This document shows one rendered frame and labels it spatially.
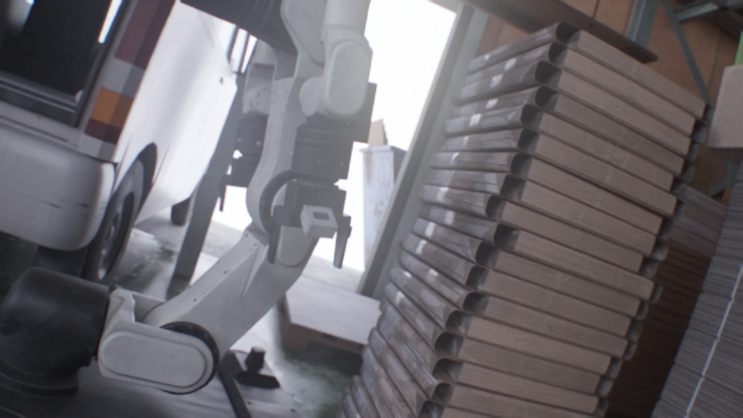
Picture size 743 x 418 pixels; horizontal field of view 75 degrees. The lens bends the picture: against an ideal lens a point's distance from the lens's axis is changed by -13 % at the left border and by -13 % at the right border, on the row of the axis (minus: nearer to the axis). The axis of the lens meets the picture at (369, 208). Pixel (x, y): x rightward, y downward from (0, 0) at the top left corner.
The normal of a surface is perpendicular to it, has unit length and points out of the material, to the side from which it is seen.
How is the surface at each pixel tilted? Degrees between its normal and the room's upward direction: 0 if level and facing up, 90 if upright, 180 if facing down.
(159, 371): 90
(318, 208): 32
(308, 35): 90
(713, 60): 90
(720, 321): 90
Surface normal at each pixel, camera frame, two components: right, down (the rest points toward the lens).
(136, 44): 0.52, 0.11
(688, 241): 0.20, 0.07
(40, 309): 0.41, -0.27
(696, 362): -0.92, -0.33
